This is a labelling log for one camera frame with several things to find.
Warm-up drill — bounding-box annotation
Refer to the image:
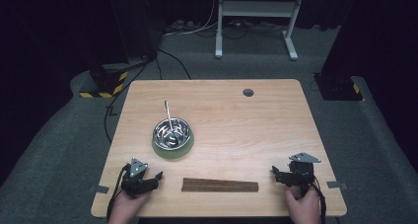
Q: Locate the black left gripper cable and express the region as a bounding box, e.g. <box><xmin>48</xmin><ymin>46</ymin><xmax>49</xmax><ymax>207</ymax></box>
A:
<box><xmin>105</xmin><ymin>163</ymin><xmax>132</xmax><ymax>222</ymax></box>

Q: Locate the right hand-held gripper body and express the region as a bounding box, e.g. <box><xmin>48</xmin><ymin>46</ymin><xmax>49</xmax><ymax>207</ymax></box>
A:
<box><xmin>285</xmin><ymin>151</ymin><xmax>322</xmax><ymax>197</ymax></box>

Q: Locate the grey tape piece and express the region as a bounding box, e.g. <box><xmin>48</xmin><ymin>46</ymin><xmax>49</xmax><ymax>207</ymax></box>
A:
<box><xmin>325</xmin><ymin>181</ymin><xmax>349</xmax><ymax>190</ymax></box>
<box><xmin>89</xmin><ymin>185</ymin><xmax>110</xmax><ymax>195</ymax></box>

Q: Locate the black floor cable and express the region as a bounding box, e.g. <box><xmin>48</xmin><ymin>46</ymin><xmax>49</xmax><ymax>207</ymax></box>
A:
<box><xmin>104</xmin><ymin>47</ymin><xmax>192</xmax><ymax>144</ymax></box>

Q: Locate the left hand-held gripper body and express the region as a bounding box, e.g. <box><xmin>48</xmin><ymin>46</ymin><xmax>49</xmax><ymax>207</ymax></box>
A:
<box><xmin>120</xmin><ymin>156</ymin><xmax>154</xmax><ymax>199</ymax></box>

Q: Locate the metal bowl with green base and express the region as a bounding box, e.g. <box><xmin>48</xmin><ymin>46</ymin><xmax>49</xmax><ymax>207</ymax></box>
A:
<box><xmin>151</xmin><ymin>116</ymin><xmax>195</xmax><ymax>160</ymax></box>

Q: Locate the power strip with plugs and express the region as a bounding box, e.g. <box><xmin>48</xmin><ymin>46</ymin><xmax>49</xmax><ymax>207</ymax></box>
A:
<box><xmin>165</xmin><ymin>19</ymin><xmax>199</xmax><ymax>34</ymax></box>

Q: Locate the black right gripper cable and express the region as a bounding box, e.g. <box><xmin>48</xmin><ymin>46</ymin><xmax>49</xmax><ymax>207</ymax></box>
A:
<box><xmin>310</xmin><ymin>175</ymin><xmax>327</xmax><ymax>224</ymax></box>

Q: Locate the person's left hand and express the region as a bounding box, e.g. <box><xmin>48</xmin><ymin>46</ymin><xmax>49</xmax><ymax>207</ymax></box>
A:
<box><xmin>107</xmin><ymin>188</ymin><xmax>152</xmax><ymax>224</ymax></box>

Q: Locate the white floor cable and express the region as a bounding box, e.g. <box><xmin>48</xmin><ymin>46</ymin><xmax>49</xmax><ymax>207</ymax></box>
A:
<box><xmin>162</xmin><ymin>0</ymin><xmax>219</xmax><ymax>38</ymax></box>

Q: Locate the person's right hand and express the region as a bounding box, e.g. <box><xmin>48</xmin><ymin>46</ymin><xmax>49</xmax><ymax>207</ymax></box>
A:
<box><xmin>283</xmin><ymin>185</ymin><xmax>321</xmax><ymax>224</ymax></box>

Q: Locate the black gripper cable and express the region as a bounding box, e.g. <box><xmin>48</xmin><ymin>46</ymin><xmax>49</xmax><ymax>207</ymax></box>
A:
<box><xmin>310</xmin><ymin>175</ymin><xmax>327</xmax><ymax>224</ymax></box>
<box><xmin>105</xmin><ymin>163</ymin><xmax>132</xmax><ymax>222</ymax></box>

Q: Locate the metal spoon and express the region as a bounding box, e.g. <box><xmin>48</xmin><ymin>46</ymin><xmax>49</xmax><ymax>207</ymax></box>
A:
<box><xmin>164</xmin><ymin>100</ymin><xmax>182</xmax><ymax>147</ymax></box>

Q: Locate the white metal stand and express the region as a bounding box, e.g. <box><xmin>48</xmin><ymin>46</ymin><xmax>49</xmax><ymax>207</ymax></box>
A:
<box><xmin>214</xmin><ymin>0</ymin><xmax>308</xmax><ymax>61</ymax></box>

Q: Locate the yellow-black striped stand base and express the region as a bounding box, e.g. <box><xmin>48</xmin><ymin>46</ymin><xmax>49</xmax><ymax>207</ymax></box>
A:
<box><xmin>78</xmin><ymin>63</ymin><xmax>130</xmax><ymax>100</ymax></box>

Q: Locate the black perforated stand base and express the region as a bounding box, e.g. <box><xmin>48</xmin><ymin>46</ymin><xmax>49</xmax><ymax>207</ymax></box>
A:
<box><xmin>313</xmin><ymin>71</ymin><xmax>365</xmax><ymax>103</ymax></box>

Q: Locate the row of wooden chopsticks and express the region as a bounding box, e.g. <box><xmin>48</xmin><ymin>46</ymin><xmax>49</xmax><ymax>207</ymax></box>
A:
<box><xmin>180</xmin><ymin>177</ymin><xmax>260</xmax><ymax>193</ymax></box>

